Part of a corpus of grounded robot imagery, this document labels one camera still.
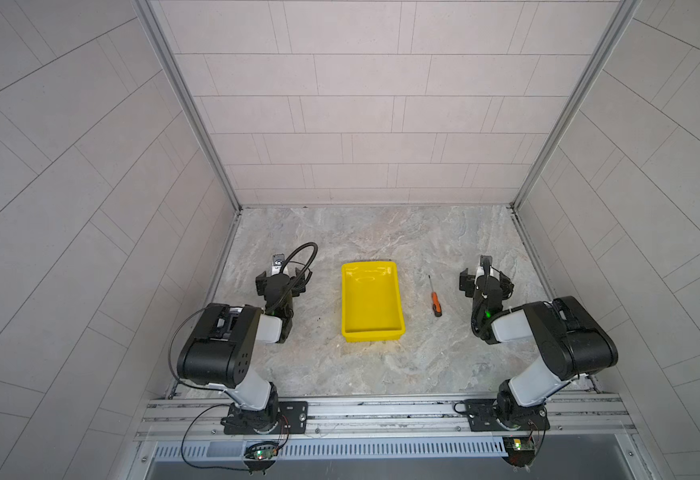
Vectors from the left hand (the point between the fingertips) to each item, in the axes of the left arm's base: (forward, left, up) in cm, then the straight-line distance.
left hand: (288, 263), depth 93 cm
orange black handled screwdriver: (-10, -46, -6) cm, 47 cm away
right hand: (0, -61, -1) cm, 61 cm away
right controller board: (-46, -60, -5) cm, 76 cm away
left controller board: (-47, -2, -1) cm, 47 cm away
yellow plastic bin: (-12, -26, -4) cm, 29 cm away
